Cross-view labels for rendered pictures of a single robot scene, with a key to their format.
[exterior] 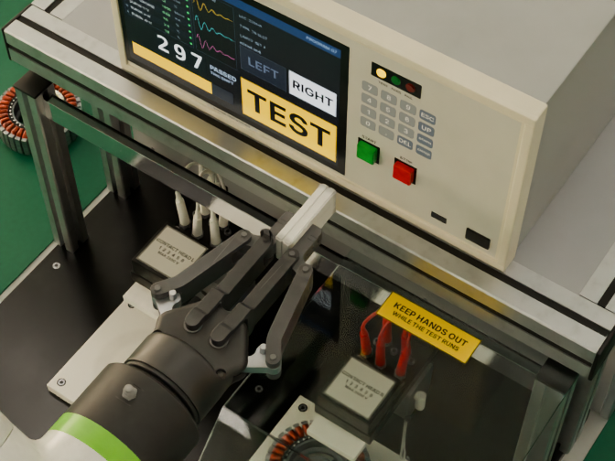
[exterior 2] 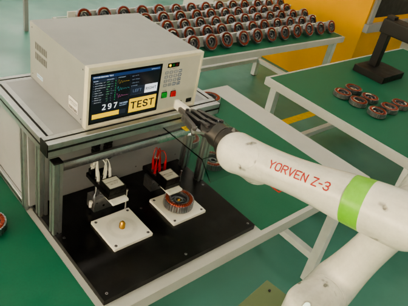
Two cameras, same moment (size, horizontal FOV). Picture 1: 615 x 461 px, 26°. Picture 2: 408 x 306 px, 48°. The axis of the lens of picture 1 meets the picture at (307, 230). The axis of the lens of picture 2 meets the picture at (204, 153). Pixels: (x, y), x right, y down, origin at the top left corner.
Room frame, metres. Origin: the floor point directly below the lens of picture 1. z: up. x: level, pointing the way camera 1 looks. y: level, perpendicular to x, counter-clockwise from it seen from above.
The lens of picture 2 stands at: (0.39, 1.30, 1.88)
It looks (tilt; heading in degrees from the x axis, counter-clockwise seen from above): 33 degrees down; 278
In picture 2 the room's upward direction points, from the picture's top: 13 degrees clockwise
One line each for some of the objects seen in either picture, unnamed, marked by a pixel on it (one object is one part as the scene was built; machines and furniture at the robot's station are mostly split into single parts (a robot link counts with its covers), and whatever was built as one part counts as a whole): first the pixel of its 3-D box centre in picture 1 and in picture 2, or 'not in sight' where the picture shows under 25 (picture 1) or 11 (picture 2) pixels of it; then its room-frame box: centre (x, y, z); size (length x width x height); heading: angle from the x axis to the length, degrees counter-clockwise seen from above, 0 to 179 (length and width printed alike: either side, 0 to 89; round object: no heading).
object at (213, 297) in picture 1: (231, 289); (196, 122); (0.60, 0.06, 1.18); 0.11 x 0.01 x 0.04; 147
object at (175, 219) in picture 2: not in sight; (177, 206); (0.62, -0.01, 0.78); 0.15 x 0.15 x 0.01; 56
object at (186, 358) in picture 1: (193, 356); (214, 132); (0.54, 0.09, 1.18); 0.09 x 0.08 x 0.07; 145
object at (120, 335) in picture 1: (141, 372); (121, 228); (0.76, 0.19, 0.78); 0.15 x 0.15 x 0.01; 56
